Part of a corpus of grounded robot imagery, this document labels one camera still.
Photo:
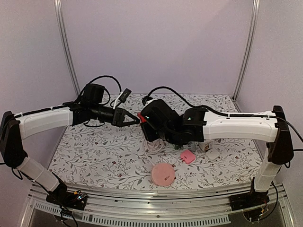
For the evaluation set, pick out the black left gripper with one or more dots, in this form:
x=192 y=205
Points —
x=119 y=115

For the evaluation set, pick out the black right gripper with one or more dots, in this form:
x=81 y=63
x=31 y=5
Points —
x=147 y=131

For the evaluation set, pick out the red cube socket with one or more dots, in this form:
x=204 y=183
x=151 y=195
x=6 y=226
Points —
x=142 y=119

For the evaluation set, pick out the pink plug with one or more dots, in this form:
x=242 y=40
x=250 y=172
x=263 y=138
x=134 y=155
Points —
x=187 y=156

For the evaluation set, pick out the round pink socket base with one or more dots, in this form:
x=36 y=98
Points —
x=163 y=174

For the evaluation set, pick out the white plug adapter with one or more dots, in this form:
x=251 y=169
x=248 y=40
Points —
x=212 y=154

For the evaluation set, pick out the white cube adapter red print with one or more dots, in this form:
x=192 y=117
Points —
x=206 y=145

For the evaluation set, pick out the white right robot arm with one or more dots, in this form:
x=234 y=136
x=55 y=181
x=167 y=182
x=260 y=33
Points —
x=205 y=123

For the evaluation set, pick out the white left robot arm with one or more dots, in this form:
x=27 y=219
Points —
x=27 y=140

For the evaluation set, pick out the floral patterned table mat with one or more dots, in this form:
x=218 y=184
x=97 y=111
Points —
x=106 y=156

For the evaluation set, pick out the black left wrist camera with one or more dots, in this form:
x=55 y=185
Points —
x=122 y=97

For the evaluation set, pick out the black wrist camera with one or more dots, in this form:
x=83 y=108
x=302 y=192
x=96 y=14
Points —
x=146 y=100
x=122 y=97

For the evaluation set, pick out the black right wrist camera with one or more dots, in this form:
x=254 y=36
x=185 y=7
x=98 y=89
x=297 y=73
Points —
x=146 y=100

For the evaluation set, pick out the aluminium left corner post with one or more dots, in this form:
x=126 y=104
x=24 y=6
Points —
x=65 y=45

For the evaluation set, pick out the aluminium corner post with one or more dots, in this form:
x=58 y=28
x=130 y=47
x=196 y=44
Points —
x=248 y=48
x=65 y=45

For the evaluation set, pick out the aluminium front rail frame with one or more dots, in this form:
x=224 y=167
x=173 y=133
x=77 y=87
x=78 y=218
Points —
x=208 y=207

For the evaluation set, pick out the aluminium right corner post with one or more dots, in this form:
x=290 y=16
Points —
x=248 y=48

